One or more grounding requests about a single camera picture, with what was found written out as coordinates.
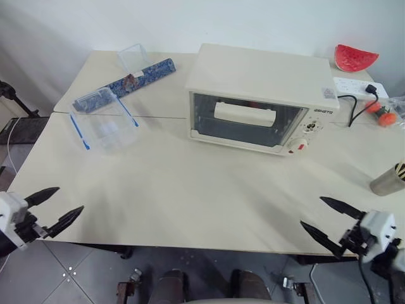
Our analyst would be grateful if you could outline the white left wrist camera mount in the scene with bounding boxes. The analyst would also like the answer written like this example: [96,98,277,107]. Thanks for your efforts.
[0,191,30,251]

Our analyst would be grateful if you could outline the cream oven knob red mark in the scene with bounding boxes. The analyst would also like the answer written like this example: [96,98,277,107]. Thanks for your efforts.
[289,137,309,155]

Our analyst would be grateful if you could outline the black tripod stand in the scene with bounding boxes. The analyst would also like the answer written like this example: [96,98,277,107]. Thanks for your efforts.
[0,80,41,118]

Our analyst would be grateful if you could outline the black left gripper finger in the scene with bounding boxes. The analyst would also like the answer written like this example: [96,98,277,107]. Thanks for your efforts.
[25,186,61,208]
[47,205,85,239]

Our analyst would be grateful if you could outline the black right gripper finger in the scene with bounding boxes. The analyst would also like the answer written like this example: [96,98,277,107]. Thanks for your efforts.
[299,220,345,257]
[319,196,365,220]

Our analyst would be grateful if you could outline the steel cup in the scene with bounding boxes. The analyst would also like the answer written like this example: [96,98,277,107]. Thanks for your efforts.
[370,163,405,198]

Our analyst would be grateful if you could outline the cream oven door handle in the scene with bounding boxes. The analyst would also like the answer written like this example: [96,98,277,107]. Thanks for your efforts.
[214,101,276,128]

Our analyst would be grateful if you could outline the toy watermelon slice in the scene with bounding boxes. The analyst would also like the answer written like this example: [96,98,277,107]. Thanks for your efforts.
[334,44,380,73]

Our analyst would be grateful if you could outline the black power cable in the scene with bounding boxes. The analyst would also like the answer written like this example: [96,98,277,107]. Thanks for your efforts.
[337,92,380,128]

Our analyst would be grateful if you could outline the black floor mat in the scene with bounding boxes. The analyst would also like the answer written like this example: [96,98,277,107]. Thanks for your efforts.
[0,116,51,146]

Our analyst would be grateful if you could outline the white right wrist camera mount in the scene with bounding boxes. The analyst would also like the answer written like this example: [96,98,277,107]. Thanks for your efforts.
[356,210,397,262]

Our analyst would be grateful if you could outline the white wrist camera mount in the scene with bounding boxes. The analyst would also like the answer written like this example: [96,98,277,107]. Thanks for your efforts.
[0,191,30,251]
[356,210,397,262]

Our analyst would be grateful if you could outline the white power strip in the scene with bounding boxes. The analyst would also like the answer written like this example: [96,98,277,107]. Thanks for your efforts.
[332,77,390,98]

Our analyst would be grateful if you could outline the glass oven door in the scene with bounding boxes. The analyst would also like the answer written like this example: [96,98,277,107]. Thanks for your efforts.
[189,91,309,149]

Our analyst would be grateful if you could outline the beige curved panel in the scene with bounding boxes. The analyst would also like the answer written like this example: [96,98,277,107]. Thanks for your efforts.
[185,295,271,304]

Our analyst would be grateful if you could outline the small clear plastic container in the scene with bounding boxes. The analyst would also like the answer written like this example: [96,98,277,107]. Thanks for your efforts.
[116,43,152,75]

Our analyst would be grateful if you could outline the rusty metal frame bar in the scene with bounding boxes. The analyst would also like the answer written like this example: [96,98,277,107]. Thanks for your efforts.
[115,280,137,304]
[294,281,315,304]

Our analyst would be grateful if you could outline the sticks in steel cup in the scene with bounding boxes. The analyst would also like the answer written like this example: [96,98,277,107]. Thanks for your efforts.
[392,160,405,184]

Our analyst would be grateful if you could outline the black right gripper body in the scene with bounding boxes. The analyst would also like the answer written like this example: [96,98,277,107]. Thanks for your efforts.
[339,218,373,257]

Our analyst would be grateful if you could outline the clear plastic bag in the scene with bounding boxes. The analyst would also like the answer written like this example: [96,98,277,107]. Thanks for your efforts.
[386,96,405,123]

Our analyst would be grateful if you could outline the white floor cable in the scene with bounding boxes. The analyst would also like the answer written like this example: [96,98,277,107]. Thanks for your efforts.
[5,116,22,180]
[309,262,328,304]

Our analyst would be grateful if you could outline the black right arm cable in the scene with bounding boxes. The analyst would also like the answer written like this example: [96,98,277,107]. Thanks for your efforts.
[357,253,376,304]

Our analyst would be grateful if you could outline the large clear container blue clips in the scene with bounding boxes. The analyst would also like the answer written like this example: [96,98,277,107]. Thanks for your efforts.
[68,87,140,153]

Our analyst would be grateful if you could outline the long blue patterned box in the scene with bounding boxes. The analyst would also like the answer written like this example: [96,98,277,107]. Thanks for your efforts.
[74,58,177,113]

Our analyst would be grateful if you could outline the orange toy vegetables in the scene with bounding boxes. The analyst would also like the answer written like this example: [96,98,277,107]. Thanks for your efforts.
[363,101,398,127]

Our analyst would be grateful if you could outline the cream toaster oven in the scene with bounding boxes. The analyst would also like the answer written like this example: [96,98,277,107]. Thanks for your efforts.
[185,43,341,158]

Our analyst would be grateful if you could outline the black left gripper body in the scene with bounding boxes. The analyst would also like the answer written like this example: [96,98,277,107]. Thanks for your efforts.
[13,212,52,245]

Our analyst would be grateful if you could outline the dark rounded shape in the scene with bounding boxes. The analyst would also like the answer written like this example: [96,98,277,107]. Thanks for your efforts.
[230,269,273,301]
[156,269,186,304]

